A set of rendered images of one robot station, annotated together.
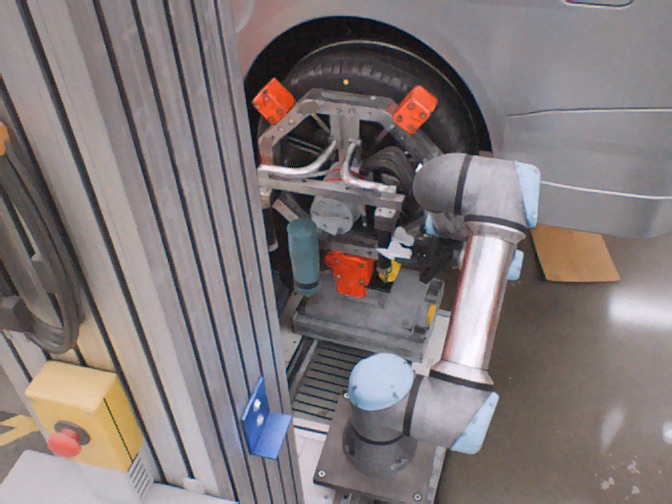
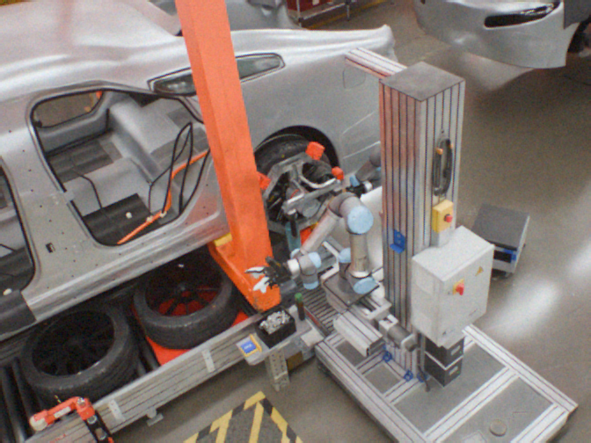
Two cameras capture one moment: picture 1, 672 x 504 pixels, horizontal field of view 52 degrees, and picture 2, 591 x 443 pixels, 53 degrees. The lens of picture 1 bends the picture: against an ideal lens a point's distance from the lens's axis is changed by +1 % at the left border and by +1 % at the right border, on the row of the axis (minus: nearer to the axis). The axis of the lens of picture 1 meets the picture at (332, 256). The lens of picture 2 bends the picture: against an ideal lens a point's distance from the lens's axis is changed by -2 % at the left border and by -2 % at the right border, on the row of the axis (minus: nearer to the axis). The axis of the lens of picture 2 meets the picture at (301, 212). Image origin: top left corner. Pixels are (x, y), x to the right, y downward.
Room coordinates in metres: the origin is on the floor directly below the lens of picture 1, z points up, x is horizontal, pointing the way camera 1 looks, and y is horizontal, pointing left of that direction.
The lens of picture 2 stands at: (-0.39, 2.24, 3.18)
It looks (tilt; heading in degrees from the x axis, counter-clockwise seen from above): 39 degrees down; 311
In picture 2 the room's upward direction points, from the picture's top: 8 degrees counter-clockwise
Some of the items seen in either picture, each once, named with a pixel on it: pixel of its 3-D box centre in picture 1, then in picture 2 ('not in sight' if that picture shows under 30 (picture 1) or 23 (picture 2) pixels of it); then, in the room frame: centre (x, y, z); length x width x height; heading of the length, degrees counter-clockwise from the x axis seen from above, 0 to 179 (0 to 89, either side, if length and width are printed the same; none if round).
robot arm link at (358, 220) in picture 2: not in sight; (358, 248); (0.81, 0.47, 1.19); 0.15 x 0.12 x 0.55; 147
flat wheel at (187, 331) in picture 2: not in sight; (187, 299); (2.01, 0.71, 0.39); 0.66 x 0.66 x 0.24
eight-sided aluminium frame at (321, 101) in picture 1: (350, 180); (295, 195); (1.63, -0.07, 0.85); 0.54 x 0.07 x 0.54; 69
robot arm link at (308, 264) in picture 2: not in sight; (308, 263); (0.95, 0.69, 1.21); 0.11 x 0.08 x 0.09; 57
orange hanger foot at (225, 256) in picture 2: not in sight; (233, 250); (1.79, 0.42, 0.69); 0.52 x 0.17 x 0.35; 159
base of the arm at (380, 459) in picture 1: (380, 429); not in sight; (0.77, -0.07, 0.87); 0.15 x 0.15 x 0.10
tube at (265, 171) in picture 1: (299, 145); (289, 187); (1.55, 0.07, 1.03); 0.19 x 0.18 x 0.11; 159
